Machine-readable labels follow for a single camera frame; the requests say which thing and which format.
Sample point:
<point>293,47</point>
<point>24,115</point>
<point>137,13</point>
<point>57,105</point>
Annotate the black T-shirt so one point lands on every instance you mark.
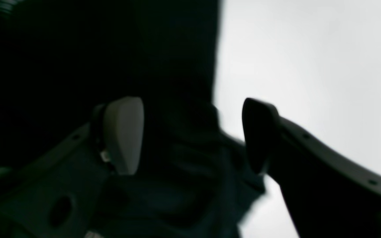
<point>60,59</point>

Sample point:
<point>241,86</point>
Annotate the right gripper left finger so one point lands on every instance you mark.
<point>55,195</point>

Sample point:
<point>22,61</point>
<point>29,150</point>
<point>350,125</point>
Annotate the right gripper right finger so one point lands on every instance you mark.
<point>327,195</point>

